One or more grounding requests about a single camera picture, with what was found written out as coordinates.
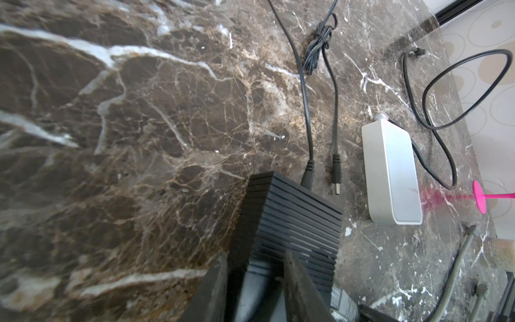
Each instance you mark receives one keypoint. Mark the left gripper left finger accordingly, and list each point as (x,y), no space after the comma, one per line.
(209,302)

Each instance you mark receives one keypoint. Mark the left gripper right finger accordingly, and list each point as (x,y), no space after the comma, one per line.
(302,299)

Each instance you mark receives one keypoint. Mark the black network switch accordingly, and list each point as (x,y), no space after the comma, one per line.
(277,216)

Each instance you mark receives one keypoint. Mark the white router box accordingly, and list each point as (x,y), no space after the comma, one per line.
(393,195)

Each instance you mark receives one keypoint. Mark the pink plastic goblet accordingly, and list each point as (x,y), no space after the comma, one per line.
(481,198)

